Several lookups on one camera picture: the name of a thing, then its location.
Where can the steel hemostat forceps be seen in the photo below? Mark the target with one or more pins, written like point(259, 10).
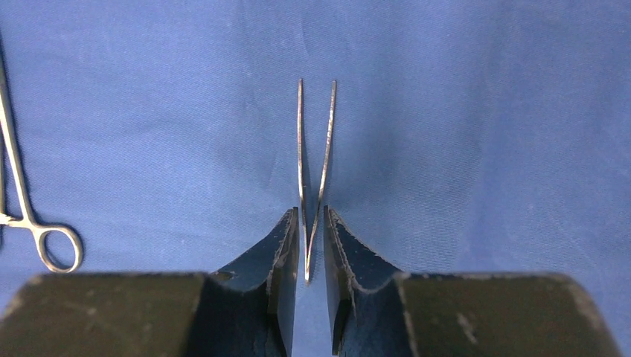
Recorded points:
point(27, 220)

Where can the blue surgical wrap cloth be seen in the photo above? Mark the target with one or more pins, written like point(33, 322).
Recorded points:
point(469, 135)

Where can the steel tweezers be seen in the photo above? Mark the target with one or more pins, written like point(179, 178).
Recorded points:
point(311, 196)

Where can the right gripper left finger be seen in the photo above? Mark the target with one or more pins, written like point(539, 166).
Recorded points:
point(245, 308)

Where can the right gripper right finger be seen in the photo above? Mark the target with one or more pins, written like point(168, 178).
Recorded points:
point(376, 309)

